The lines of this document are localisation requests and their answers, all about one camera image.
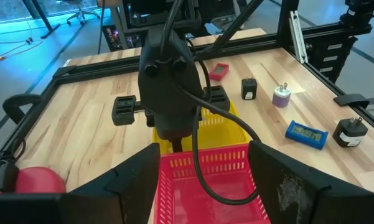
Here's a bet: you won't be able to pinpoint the blue small digital display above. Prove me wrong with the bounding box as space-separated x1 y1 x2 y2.
285 120 329 151

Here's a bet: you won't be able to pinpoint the office swivel chair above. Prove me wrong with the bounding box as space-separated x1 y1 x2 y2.
57 0 100 26

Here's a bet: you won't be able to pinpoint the purple white USB wall charger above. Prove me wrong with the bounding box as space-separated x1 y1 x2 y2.
271 82 292 109

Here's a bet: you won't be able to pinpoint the black USB wall charger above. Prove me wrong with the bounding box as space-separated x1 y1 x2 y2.
332 116 369 148
240 77 258 101

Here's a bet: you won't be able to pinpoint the loose floor cables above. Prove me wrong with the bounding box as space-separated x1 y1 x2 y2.
0 18 44 62

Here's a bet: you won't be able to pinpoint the yellow plastic basket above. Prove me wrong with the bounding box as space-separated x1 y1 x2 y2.
152 99 251 155

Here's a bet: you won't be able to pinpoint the red desk lamp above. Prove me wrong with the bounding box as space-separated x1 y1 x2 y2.
0 166 67 195

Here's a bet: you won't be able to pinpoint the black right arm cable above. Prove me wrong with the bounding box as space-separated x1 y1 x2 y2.
160 0 262 206

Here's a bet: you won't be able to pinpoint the silver aluminium bar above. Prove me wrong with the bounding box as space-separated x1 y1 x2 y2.
288 11 309 65

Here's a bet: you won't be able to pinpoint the black computer tower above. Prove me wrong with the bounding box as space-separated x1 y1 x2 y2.
101 24 144 52

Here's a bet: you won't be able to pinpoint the black table edge bracket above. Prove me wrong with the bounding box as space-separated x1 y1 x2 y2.
333 93 370 108

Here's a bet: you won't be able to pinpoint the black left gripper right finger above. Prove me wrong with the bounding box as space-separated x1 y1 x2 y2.
248 140 374 224

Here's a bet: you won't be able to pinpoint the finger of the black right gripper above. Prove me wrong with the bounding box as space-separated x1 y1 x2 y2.
111 95 137 127
205 85 231 114

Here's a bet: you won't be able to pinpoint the black desk leg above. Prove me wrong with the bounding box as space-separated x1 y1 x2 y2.
21 0 62 40

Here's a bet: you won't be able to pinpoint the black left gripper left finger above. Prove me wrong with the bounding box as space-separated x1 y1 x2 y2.
0 142 161 224

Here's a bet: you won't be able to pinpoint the black metal table frame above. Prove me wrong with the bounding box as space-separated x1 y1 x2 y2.
0 0 374 175

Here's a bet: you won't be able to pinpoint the red plastic basket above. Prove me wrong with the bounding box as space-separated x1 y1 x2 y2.
154 143 271 224

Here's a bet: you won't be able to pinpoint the red small digital display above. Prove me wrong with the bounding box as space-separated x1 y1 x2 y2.
208 63 230 82

